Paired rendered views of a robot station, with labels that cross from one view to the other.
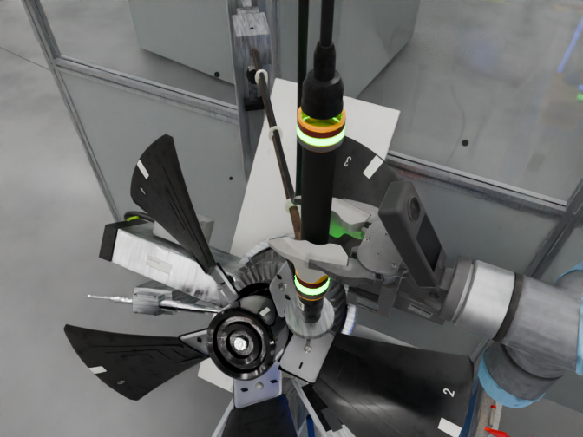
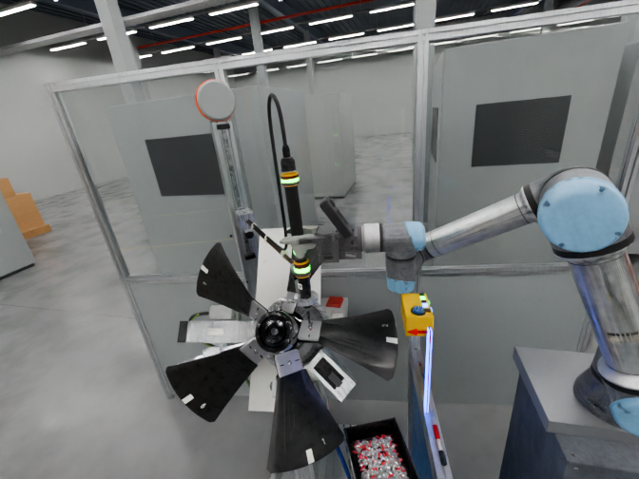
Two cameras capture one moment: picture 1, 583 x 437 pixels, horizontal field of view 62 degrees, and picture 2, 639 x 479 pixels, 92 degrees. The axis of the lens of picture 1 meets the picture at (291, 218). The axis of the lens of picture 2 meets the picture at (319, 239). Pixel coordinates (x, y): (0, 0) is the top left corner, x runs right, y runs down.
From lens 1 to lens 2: 44 cm
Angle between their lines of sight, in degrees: 30
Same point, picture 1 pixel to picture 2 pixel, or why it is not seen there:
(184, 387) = not seen: outside the picture
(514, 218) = not seen: hidden behind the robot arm
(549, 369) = (405, 252)
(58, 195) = (117, 387)
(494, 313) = (375, 233)
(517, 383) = (399, 271)
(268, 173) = (266, 273)
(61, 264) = (123, 432)
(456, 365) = (384, 314)
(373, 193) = not seen: hidden behind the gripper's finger
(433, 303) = (354, 247)
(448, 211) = (362, 292)
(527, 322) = (388, 232)
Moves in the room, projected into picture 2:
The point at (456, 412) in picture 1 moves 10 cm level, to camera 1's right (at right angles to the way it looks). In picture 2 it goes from (392, 332) to (421, 323)
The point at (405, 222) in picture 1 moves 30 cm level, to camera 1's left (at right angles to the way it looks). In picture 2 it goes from (330, 204) to (203, 228)
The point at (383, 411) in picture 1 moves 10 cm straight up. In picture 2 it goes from (357, 342) to (355, 313)
